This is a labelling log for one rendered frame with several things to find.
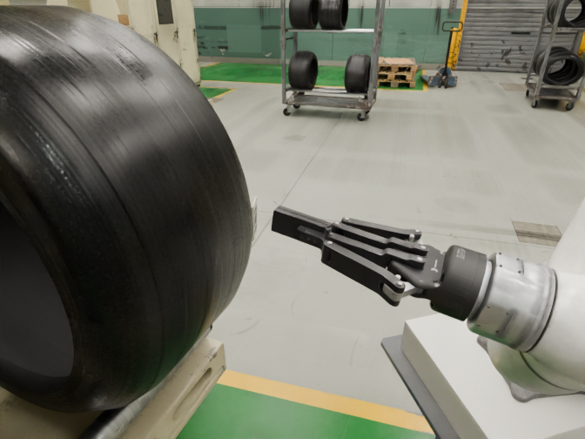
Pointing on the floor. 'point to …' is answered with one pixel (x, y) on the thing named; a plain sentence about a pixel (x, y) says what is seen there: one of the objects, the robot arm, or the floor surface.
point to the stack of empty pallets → (397, 72)
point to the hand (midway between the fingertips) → (300, 226)
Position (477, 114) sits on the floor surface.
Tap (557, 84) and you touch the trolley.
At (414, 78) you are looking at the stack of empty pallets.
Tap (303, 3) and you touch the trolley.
